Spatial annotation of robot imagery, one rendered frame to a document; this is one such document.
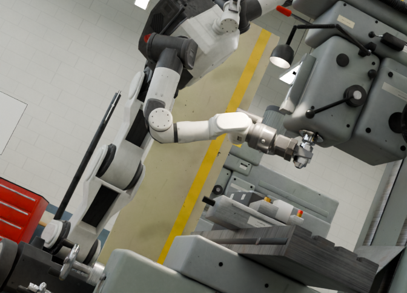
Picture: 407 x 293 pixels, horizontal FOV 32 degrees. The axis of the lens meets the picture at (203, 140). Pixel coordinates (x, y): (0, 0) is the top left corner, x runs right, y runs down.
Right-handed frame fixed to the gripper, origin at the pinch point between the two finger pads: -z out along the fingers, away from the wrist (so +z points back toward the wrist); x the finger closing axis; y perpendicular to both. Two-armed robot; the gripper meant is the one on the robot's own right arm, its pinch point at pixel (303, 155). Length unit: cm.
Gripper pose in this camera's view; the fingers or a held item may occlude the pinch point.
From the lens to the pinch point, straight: 232.2
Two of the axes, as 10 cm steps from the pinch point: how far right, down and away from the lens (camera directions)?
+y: -4.2, 8.8, -2.2
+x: 0.6, 2.7, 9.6
